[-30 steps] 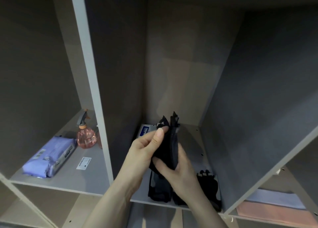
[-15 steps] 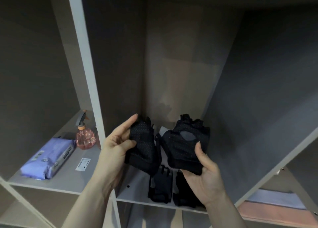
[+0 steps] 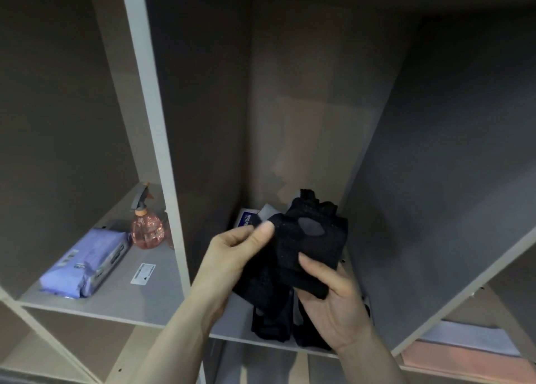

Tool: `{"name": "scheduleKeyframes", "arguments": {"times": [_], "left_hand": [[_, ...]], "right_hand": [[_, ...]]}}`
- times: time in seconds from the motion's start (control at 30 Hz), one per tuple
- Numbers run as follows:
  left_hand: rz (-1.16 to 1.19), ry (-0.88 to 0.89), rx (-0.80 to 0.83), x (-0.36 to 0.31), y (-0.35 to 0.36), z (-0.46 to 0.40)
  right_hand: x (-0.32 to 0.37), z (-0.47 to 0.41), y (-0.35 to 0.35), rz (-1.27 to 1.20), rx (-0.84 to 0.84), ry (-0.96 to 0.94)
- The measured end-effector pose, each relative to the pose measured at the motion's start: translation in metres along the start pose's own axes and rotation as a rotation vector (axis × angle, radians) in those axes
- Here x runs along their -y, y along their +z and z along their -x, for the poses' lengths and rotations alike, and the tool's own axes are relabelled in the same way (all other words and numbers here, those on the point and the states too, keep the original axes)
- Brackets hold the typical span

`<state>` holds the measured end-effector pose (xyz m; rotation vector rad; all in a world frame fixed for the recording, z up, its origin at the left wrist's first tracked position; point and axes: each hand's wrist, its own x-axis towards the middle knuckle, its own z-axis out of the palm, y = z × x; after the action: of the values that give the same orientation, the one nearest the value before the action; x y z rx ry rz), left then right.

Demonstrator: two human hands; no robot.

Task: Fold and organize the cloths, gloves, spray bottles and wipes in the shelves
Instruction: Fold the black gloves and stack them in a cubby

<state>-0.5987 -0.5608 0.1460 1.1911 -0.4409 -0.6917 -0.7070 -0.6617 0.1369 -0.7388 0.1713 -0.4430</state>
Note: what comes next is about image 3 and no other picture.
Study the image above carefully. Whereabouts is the person's right hand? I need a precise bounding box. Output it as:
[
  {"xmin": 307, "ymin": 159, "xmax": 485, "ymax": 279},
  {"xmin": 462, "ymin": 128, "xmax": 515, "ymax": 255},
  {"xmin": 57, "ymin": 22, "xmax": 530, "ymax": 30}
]
[{"xmin": 298, "ymin": 252, "xmax": 374, "ymax": 352}]

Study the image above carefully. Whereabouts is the white paper label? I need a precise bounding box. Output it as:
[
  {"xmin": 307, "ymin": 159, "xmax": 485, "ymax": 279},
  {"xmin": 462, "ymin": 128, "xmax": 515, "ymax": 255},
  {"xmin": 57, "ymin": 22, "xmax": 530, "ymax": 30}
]
[{"xmin": 129, "ymin": 262, "xmax": 157, "ymax": 286}]

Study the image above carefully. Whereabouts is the pink resistance band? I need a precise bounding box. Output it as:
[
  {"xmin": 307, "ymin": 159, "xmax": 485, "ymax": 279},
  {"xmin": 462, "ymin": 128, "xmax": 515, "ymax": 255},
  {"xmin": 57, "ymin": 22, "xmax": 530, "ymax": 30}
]
[{"xmin": 400, "ymin": 340, "xmax": 536, "ymax": 383}]

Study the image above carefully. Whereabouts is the person's left forearm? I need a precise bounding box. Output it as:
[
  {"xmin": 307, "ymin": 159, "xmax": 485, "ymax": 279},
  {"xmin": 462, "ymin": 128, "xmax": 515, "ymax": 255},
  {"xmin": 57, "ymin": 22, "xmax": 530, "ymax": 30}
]
[{"xmin": 130, "ymin": 300, "xmax": 227, "ymax": 384}]

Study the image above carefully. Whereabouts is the grey cubby shelf unit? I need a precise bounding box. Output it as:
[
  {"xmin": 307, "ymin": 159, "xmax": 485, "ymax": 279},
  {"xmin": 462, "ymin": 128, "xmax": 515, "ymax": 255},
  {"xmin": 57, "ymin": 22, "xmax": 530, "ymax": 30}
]
[{"xmin": 0, "ymin": 0, "xmax": 536, "ymax": 384}]

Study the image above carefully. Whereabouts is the person's left hand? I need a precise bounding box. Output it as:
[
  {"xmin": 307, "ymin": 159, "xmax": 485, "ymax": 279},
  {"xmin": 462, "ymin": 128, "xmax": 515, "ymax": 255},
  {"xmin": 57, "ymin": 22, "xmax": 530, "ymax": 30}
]
[{"xmin": 190, "ymin": 221, "xmax": 276, "ymax": 314}]

